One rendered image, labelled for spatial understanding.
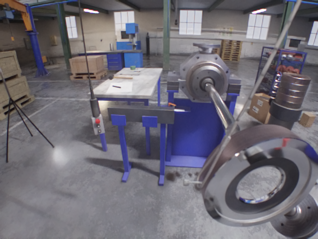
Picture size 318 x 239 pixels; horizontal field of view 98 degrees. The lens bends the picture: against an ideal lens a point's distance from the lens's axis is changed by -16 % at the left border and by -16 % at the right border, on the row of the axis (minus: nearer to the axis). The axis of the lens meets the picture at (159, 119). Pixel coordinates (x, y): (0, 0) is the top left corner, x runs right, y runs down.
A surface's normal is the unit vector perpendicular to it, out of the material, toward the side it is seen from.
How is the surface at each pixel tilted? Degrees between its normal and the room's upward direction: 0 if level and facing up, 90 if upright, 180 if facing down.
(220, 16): 90
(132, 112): 90
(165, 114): 90
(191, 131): 90
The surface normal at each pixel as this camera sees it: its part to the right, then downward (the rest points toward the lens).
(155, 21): -0.13, 0.47
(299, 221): -0.76, -0.60
